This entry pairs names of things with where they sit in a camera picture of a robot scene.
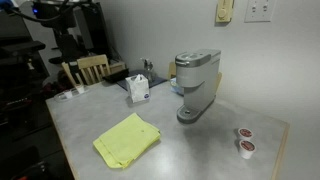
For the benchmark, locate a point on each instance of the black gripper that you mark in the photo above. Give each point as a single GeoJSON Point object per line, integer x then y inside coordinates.
{"type": "Point", "coordinates": [53, 13]}

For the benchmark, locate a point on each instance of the yellow microfiber towel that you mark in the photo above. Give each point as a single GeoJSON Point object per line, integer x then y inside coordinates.
{"type": "Point", "coordinates": [126, 140]}

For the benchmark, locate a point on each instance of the wooden slat-back chair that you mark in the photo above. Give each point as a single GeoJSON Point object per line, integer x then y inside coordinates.
{"type": "Point", "coordinates": [91, 61]}

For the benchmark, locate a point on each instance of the black monitor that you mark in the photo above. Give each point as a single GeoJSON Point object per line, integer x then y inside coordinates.
{"type": "Point", "coordinates": [96, 30]}

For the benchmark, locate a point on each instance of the small white cup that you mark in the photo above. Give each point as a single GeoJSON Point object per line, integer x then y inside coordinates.
{"type": "Point", "coordinates": [80, 89]}
{"type": "Point", "coordinates": [68, 94]}

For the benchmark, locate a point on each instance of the clear plastic tray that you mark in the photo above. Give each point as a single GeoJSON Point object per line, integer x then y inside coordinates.
{"type": "Point", "coordinates": [60, 97]}

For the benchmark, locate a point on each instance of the black flat case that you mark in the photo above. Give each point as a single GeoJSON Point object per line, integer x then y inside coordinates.
{"type": "Point", "coordinates": [116, 75]}

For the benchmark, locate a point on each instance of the black shelf unit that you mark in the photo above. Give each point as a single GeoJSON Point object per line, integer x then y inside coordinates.
{"type": "Point", "coordinates": [20, 83]}

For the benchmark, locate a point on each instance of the white tissue box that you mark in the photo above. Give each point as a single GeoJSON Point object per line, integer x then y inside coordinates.
{"type": "Point", "coordinates": [136, 90]}

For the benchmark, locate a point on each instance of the glass jar with cutlery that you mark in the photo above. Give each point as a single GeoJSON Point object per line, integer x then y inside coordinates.
{"type": "Point", "coordinates": [148, 68]}

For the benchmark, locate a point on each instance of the dark blue cloth mat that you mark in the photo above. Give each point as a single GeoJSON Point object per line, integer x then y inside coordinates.
{"type": "Point", "coordinates": [158, 81]}

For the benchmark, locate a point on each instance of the light blue wipes box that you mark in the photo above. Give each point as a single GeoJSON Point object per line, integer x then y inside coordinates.
{"type": "Point", "coordinates": [174, 87]}

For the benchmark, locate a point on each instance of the grey pod coffee machine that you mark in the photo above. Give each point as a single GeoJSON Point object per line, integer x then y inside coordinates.
{"type": "Point", "coordinates": [196, 80]}

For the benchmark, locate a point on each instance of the red-lid coffee pod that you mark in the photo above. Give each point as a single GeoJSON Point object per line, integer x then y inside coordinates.
{"type": "Point", "coordinates": [247, 148]}
{"type": "Point", "coordinates": [245, 132]}

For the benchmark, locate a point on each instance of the beige wall thermostat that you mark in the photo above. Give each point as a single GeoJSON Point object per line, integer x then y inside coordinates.
{"type": "Point", "coordinates": [223, 11]}

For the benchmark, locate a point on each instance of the white light switch plate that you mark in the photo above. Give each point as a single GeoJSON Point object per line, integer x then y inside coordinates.
{"type": "Point", "coordinates": [260, 10]}

